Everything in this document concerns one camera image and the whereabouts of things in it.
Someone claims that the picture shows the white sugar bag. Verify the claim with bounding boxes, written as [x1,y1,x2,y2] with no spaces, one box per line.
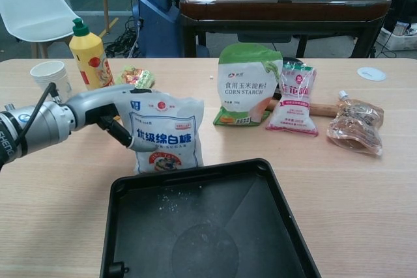
[118,90,206,175]

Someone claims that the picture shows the pink white salt bag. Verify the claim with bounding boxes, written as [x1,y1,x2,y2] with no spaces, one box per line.
[265,59,320,137]

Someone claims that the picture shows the brown sauce spout pouch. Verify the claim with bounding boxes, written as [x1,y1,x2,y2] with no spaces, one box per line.
[326,90,385,157]

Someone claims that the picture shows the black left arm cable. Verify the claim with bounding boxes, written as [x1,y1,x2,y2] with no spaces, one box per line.
[18,81,63,136]

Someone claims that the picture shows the yellow bottle green cap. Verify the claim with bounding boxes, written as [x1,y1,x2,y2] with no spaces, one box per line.
[68,17,115,92]

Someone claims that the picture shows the black plastic tray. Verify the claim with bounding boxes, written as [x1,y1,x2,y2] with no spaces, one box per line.
[97,158,323,278]

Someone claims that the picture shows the white chair wooden legs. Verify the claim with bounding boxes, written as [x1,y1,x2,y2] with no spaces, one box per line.
[0,0,110,59]

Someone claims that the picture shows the green snack packet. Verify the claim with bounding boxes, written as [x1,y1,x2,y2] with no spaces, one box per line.
[113,65,156,90]

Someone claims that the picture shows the dark brown mahjong table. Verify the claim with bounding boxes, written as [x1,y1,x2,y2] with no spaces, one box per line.
[179,0,392,59]

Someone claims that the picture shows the white round table grommet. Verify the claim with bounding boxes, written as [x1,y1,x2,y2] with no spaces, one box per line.
[356,66,387,82]

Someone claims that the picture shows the white cardboard box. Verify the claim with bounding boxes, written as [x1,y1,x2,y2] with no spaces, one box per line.
[377,20,417,53]

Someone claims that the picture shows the green white corn starch bag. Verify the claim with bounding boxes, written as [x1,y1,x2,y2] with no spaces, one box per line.
[212,43,284,127]

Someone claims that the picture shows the blue machine base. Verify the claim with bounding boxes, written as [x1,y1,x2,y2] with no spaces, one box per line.
[131,0,211,59]

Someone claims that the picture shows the black cable tangle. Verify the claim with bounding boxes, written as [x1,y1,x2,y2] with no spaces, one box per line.
[103,16,141,59]

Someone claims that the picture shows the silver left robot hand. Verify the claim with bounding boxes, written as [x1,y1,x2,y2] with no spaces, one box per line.
[66,83,154,154]

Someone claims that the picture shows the white paper cup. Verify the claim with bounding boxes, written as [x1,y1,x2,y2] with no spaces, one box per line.
[29,60,73,101]

